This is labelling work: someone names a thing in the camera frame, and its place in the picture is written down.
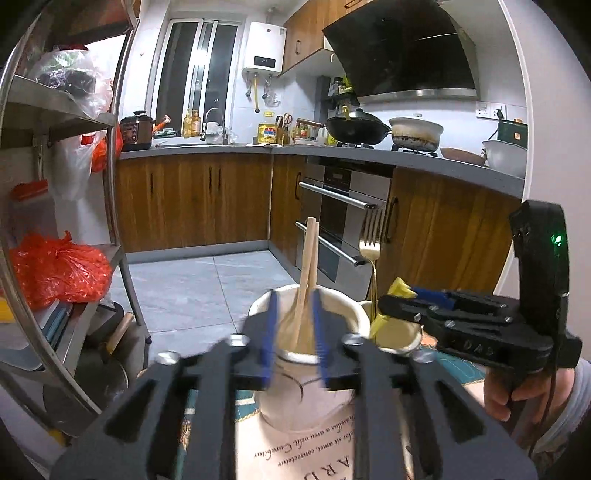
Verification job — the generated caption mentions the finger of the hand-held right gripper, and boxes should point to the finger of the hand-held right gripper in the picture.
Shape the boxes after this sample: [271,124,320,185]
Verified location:
[412,286,520,320]
[378,295,462,337]

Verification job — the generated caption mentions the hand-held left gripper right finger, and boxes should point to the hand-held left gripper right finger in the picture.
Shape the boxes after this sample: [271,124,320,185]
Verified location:
[310,291,541,480]

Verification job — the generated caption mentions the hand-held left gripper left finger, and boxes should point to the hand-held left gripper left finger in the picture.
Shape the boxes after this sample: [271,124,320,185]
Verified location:
[51,291,282,480]

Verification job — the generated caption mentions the yellow tulip-handled small fork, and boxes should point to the yellow tulip-handled small fork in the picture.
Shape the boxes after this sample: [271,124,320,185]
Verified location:
[369,277,416,340]

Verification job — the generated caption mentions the white ceramic double utensil holder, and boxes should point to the white ceramic double utensil holder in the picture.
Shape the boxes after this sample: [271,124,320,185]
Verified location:
[248,285,423,432]

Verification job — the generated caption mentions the gold metal fork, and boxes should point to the gold metal fork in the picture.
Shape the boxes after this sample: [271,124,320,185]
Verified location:
[359,208,389,324]

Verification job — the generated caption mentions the wooden chopstick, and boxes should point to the wooden chopstick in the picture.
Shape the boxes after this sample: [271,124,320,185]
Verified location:
[291,222,321,356]
[279,217,319,352]

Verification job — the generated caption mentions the person's right hand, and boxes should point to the person's right hand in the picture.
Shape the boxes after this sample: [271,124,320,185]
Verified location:
[482,357,578,422]

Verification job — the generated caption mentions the wooden cabinet beside oven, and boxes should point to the wooden cabinet beside oven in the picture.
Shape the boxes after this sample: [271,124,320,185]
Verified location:
[383,166,522,296]

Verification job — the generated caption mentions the white bowl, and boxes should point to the white bowl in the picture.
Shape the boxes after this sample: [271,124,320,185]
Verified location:
[482,138,527,178]

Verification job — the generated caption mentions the printed quilted tablecloth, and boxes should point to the printed quilted tablecloth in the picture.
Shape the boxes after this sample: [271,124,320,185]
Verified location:
[175,332,509,480]

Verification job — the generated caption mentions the built-in steel oven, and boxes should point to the built-in steel oven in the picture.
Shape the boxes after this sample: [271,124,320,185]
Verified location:
[295,157,393,283]

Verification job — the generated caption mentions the green box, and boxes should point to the green box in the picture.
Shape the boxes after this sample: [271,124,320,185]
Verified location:
[499,119,529,151]

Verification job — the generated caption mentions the brown bowl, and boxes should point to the brown bowl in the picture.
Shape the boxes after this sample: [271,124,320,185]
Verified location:
[441,147,488,167]

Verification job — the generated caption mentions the white casserole pot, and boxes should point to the white casserole pot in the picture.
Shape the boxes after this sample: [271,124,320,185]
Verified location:
[389,117,444,153]

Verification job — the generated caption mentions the wooden sink base cabinet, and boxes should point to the wooden sink base cabinet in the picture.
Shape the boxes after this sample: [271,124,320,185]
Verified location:
[115,154,273,254]

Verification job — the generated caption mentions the grey kitchen countertop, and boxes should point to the grey kitchen countertop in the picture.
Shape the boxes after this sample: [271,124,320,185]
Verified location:
[117,141,527,197]

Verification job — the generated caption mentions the black wok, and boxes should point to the black wok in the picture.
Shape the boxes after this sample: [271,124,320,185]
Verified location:
[295,107,393,146]

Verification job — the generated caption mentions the round metal pan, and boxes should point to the round metal pan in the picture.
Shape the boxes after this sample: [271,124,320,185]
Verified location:
[44,355,130,437]

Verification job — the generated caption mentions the knife block with scissors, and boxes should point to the knife block with scissors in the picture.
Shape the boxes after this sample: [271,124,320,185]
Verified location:
[276,112,294,144]

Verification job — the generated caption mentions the stack of flat trays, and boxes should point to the stack of flat trays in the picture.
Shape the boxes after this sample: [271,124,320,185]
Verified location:
[28,300,75,352]

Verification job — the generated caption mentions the black spice rack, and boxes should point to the black spice rack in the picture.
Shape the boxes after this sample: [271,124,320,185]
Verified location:
[318,76,358,109]

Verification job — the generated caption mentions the chrome kitchen faucet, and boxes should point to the chrome kitchen faucet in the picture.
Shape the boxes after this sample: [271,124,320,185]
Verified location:
[201,107,229,146]

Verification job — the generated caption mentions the large red plastic bag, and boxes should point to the large red plastic bag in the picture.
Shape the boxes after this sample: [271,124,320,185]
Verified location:
[9,231,114,310]

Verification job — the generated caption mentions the amber liquid bottles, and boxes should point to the amber liquid bottles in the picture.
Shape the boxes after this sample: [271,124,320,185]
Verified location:
[182,108,201,138]

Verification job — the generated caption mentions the black range hood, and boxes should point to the black range hood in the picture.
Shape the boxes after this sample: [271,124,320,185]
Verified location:
[322,0,478,103]

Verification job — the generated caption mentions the red electric pressure cooker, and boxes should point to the red electric pressure cooker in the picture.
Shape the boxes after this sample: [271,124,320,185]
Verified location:
[120,110,155,152]

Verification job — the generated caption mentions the hanging red plastic bag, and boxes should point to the hanging red plastic bag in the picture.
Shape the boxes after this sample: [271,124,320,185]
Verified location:
[83,129,123,174]

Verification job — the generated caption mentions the stainless steel shelf rack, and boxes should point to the stainless steel shelf rack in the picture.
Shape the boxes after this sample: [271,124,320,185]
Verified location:
[0,0,153,444]

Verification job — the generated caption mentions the hanging white plastic bag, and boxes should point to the hanging white plastic bag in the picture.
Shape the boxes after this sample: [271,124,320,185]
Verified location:
[51,134,98,201]

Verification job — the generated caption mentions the plastic container with red lid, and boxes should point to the plastic container with red lid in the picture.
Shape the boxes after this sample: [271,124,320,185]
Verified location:
[9,180,56,245]

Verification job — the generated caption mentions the sliding glass window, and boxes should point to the sliding glass window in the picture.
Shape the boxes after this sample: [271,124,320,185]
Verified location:
[152,18,243,134]

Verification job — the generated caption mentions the white gas water heater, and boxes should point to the white gas water heater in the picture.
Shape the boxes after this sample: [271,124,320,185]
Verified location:
[242,21,287,77]

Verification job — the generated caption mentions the clear plastic bag of goods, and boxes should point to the clear plastic bag of goods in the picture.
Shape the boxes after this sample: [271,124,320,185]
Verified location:
[30,46,114,121]

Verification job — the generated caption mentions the wooden-handled tool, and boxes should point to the wooden-handled tool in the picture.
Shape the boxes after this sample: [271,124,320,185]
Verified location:
[104,313,134,356]

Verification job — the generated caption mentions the wooden wall cabinet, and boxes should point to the wooden wall cabinet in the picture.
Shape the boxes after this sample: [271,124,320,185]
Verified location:
[281,0,370,75]

